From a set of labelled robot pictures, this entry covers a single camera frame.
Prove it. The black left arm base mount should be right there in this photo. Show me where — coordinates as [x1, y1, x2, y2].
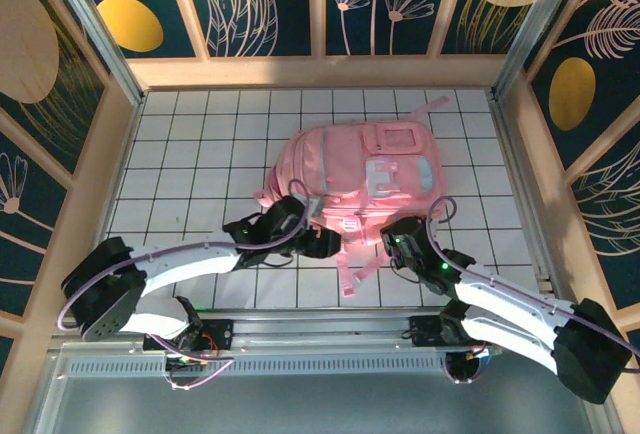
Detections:
[142, 317, 236, 355]

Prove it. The aluminium corner post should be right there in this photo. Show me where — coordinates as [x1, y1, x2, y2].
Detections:
[492, 0, 587, 100]
[42, 0, 147, 105]

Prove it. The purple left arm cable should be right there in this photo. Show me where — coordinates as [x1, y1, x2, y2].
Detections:
[58, 178, 314, 390]

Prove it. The perforated metal cable duct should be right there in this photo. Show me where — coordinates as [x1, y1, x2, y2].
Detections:
[62, 356, 451, 379]

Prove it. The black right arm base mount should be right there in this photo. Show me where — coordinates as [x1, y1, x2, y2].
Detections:
[402, 314, 501, 350]

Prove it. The pink student backpack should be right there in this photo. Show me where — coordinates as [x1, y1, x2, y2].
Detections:
[254, 95, 449, 298]

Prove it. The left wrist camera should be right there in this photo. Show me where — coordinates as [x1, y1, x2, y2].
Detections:
[304, 196, 327, 221]

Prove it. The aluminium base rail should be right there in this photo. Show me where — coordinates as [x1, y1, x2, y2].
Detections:
[47, 306, 594, 355]

